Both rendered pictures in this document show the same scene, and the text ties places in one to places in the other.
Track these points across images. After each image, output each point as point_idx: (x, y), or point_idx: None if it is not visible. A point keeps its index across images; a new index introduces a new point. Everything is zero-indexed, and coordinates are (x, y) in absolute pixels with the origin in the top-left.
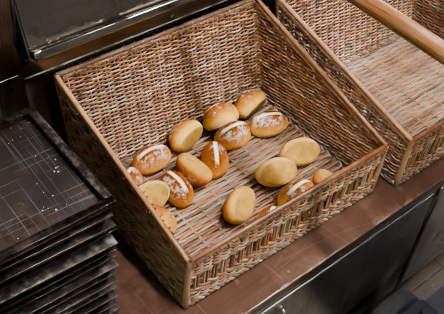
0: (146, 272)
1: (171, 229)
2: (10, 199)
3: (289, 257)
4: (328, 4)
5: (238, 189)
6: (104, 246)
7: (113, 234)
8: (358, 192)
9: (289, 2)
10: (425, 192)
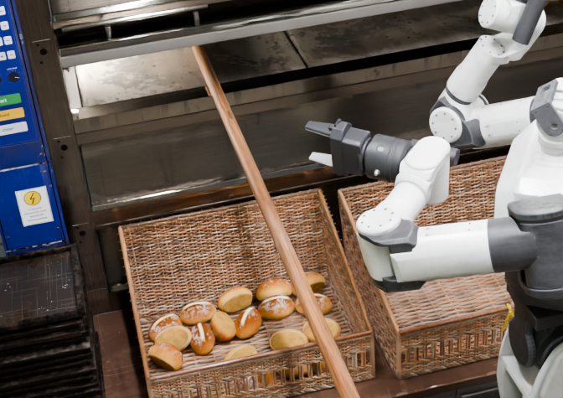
0: (145, 395)
1: (173, 364)
2: (25, 298)
3: None
4: None
5: (240, 346)
6: (80, 347)
7: (139, 363)
8: (351, 374)
9: (353, 199)
10: (425, 390)
